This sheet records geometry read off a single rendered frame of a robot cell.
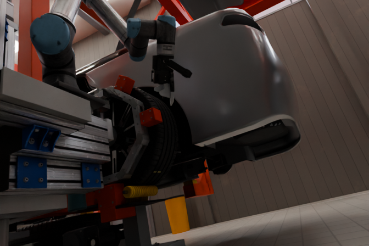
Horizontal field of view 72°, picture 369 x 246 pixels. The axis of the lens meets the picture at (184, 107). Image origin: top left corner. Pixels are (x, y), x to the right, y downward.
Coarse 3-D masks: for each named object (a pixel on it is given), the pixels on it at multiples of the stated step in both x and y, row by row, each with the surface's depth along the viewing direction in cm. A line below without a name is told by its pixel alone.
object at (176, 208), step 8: (168, 200) 544; (176, 200) 540; (184, 200) 556; (168, 208) 542; (176, 208) 535; (184, 208) 544; (168, 216) 546; (176, 216) 530; (184, 216) 535; (176, 224) 525; (184, 224) 528; (176, 232) 522
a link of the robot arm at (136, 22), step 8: (128, 24) 96; (136, 24) 96; (144, 24) 97; (152, 24) 98; (128, 32) 97; (136, 32) 97; (144, 32) 98; (152, 32) 99; (136, 40) 102; (144, 40) 102
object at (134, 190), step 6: (126, 186) 128; (132, 186) 130; (138, 186) 134; (144, 186) 139; (150, 186) 143; (126, 192) 126; (132, 192) 127; (138, 192) 131; (144, 192) 136; (150, 192) 140; (156, 192) 146
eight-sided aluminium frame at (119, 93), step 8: (112, 88) 148; (120, 96) 144; (128, 96) 141; (136, 104) 137; (136, 112) 136; (136, 120) 135; (136, 128) 133; (144, 128) 136; (136, 136) 132; (144, 136) 132; (136, 144) 132; (144, 144) 132; (136, 152) 130; (128, 160) 132; (136, 160) 133; (128, 168) 130; (112, 176) 133; (120, 176) 130; (128, 176) 133; (104, 184) 134
